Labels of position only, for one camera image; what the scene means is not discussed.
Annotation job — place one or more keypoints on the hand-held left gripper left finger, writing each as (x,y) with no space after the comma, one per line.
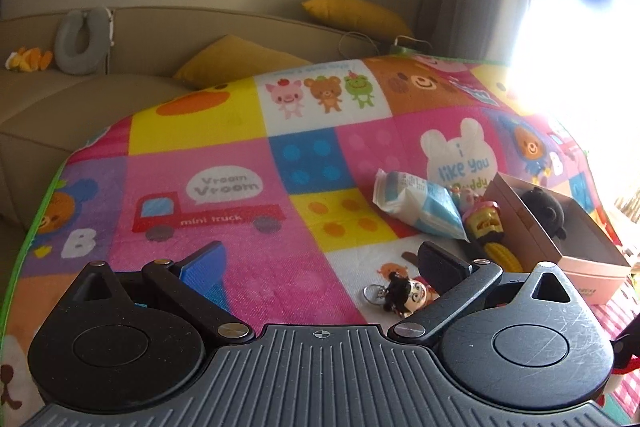
(200,264)

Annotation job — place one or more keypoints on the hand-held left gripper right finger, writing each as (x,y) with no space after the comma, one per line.
(442,267)

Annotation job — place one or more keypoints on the pink cardboard box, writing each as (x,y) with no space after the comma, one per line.
(590,279)

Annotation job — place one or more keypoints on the yellow corn toy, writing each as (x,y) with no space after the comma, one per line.
(487,227)

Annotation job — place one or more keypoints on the blue white tissue packet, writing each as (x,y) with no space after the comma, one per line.
(425,207)

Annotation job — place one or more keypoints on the small pastel toy figure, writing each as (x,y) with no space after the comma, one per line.
(462,196)

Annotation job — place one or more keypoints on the black plush toy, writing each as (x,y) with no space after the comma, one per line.
(542,207)

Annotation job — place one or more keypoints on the colourful printed play mat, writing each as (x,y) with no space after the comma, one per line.
(225,147)

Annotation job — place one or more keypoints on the yellow cushion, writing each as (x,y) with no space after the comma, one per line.
(355,14)
(235,59)

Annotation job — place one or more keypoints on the beige sofa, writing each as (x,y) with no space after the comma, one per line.
(50,107)

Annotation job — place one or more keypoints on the grey neck pillow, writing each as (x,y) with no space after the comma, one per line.
(70,52)

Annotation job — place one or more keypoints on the yellow orange plush toy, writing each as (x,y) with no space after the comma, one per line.
(30,59)

